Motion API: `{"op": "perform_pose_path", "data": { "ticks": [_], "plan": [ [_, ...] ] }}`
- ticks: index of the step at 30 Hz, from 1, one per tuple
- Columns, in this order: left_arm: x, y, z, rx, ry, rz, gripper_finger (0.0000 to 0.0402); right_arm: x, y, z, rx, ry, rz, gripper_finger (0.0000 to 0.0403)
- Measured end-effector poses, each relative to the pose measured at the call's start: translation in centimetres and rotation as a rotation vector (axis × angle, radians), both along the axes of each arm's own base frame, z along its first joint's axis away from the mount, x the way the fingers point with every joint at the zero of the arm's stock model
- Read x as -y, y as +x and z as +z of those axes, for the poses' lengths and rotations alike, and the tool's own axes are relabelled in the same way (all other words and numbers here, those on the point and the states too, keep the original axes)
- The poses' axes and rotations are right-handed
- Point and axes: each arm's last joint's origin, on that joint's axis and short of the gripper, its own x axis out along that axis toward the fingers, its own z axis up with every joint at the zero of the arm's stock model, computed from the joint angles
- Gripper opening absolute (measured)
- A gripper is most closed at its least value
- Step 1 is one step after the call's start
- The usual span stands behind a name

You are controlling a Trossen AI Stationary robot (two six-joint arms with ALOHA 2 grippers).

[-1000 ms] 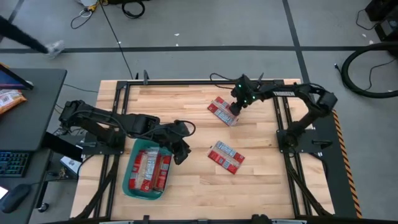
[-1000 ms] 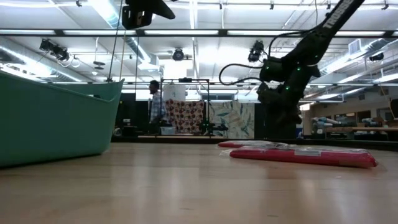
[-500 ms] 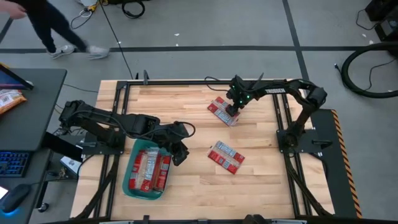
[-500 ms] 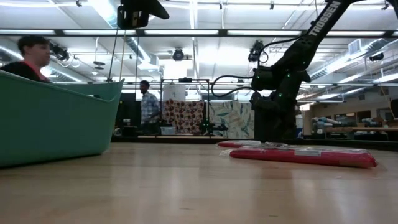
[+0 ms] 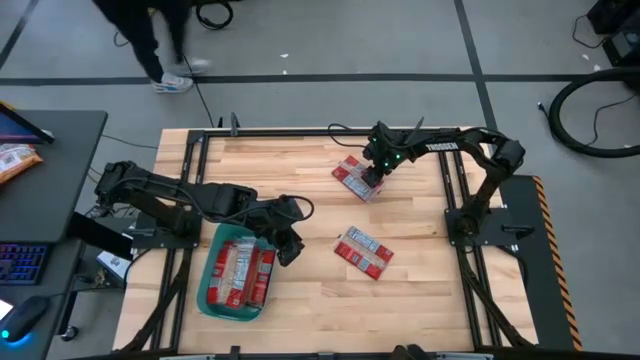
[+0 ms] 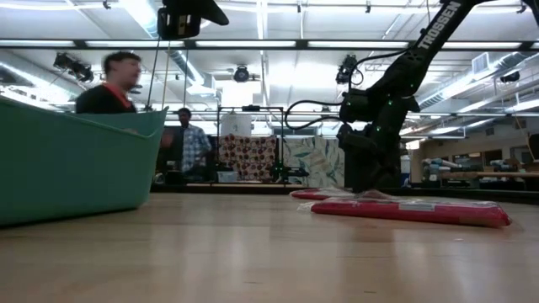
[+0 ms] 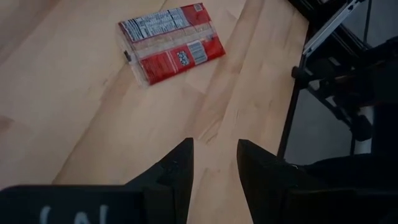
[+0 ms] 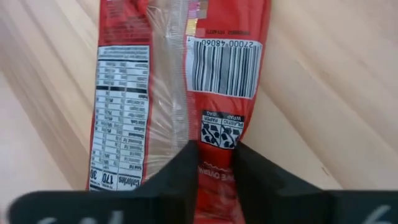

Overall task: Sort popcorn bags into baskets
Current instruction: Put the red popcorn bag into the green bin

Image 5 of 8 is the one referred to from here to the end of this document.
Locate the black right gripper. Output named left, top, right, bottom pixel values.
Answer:
left=360, top=121, right=404, bottom=190

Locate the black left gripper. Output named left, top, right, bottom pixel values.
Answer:
left=256, top=196, right=307, bottom=268

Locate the teal plastic basket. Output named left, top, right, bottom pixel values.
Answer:
left=196, top=223, right=279, bottom=322

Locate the white box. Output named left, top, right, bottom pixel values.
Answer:
left=96, top=250, right=133, bottom=282

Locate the black equipment box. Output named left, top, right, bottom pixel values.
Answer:
left=66, top=211, right=135, bottom=261

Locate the black panel with hazard stripes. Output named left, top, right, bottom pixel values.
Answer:
left=492, top=173, right=585, bottom=352

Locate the black desk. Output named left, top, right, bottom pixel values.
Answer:
left=0, top=109, right=109, bottom=245
left=0, top=238, right=84, bottom=360

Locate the person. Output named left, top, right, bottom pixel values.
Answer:
left=92, top=0, right=212, bottom=95

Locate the backlit black keyboard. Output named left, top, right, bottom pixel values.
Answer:
left=0, top=243, right=51, bottom=287

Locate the black computer mouse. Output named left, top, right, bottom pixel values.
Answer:
left=1, top=295, right=51, bottom=344

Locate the black equipment case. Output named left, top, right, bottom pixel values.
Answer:
left=586, top=0, right=640, bottom=69

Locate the orange snack bag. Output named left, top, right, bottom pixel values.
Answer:
left=0, top=143, right=44, bottom=185

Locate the computer monitor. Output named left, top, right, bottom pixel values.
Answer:
left=0, top=101, right=55, bottom=146

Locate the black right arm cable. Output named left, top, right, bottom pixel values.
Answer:
left=327, top=122, right=372, bottom=150

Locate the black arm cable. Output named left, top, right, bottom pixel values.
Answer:
left=327, top=122, right=372, bottom=150
left=279, top=194, right=316, bottom=224

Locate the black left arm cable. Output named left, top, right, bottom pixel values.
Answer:
left=279, top=194, right=316, bottom=224

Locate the black aluminium table frame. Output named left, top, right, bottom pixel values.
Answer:
left=113, top=127, right=539, bottom=357

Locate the black thin cable with connector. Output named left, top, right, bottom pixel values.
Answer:
left=536, top=92, right=640, bottom=150

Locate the black long floor cable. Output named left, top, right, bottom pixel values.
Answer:
left=182, top=54, right=217, bottom=129

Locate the large black hose ring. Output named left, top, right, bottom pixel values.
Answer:
left=547, top=66, right=640, bottom=160

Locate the black thin floor cable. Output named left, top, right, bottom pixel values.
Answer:
left=101, top=133, right=159, bottom=151

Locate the black coiled cable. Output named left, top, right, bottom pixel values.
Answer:
left=194, top=0, right=235, bottom=31

